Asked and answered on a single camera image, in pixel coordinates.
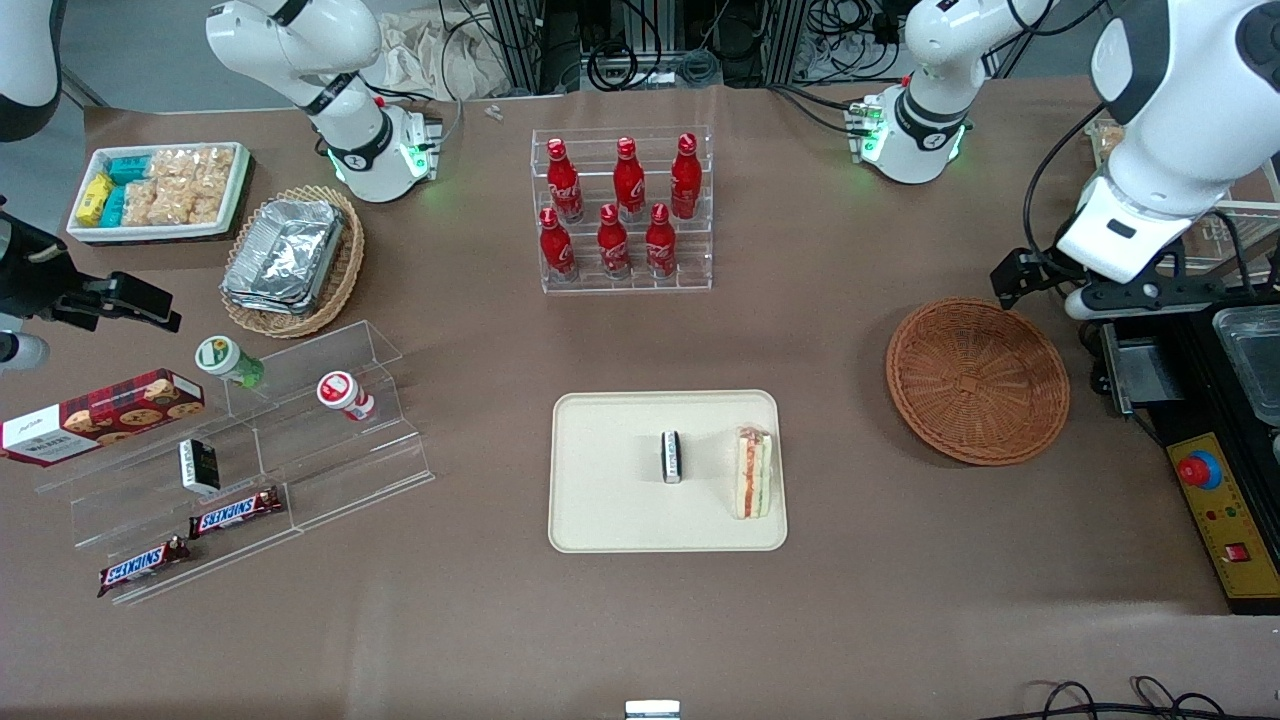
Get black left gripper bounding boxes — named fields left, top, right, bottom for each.
left=991, top=247, right=1080, bottom=310

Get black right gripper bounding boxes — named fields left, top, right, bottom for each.
left=0, top=212, right=184, bottom=334

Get triangular sandwich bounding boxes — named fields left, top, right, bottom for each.
left=734, top=425, right=774, bottom=520

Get white rectangular snack tray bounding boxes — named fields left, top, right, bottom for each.
left=66, top=142, right=251, bottom=246

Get round brown wicker basket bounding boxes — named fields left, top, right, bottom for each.
left=886, top=297, right=1071, bottom=467

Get oval tan wicker basket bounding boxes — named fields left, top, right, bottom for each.
left=219, top=184, right=366, bottom=340

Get beige rectangular tray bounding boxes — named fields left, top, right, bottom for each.
left=548, top=390, right=789, bottom=554

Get green lidded small bottle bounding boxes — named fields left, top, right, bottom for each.
left=194, top=335, right=266, bottom=389

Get clear rice cracker packet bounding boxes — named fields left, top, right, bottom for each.
left=148, top=147, right=237, bottom=191
left=122, top=180, right=193, bottom=227
left=188, top=170, right=235, bottom=225

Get yellow snack packet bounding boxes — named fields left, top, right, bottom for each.
left=78, top=172, right=116, bottom=227

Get red tartan cookie box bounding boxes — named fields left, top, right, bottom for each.
left=0, top=368, right=206, bottom=468

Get stacked aluminium foil trays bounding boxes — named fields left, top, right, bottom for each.
left=221, top=198, right=347, bottom=314

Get small black gum box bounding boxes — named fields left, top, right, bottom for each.
left=178, top=438, right=221, bottom=496

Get red lidded small bottle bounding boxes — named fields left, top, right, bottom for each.
left=316, top=371, right=376, bottom=422

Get brown Snickers bar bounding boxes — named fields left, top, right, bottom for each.
left=97, top=537, right=191, bottom=599
left=188, top=487, right=284, bottom=540

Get clear plastic container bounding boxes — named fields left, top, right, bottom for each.
left=1212, top=305, right=1280, bottom=428

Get clear acrylic stepped shelf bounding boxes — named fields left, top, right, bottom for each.
left=35, top=320, right=436, bottom=608

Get clear acrylic bottle rack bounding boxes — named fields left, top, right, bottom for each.
left=531, top=126, right=714, bottom=294

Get black yellow control box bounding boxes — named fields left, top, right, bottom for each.
left=1078, top=300, right=1280, bottom=614

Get red cola bottle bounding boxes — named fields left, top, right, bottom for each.
left=670, top=132, right=703, bottom=221
left=545, top=138, right=585, bottom=225
left=539, top=207, right=578, bottom=284
left=612, top=136, right=647, bottom=223
left=597, top=203, right=632, bottom=280
left=645, top=203, right=678, bottom=280

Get crumpled white cloth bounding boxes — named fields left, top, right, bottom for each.
left=375, top=8, right=513, bottom=101

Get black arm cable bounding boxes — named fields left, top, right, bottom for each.
left=1020, top=100, right=1106, bottom=276

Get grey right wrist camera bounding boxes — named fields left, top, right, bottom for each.
left=0, top=332, right=50, bottom=373

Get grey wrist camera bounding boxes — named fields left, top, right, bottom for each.
left=1063, top=278, right=1227, bottom=322
left=0, top=332, right=50, bottom=373

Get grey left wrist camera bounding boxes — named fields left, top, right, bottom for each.
left=1063, top=278, right=1227, bottom=322

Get white wire rack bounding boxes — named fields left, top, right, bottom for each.
left=1088, top=115, right=1280, bottom=276

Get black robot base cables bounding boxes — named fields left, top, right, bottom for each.
left=768, top=84, right=867, bottom=137

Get black looped cable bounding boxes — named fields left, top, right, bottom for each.
left=1010, top=677, right=1280, bottom=720

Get aluminium frame rack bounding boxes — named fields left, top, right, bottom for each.
left=487, top=0, right=873, bottom=93

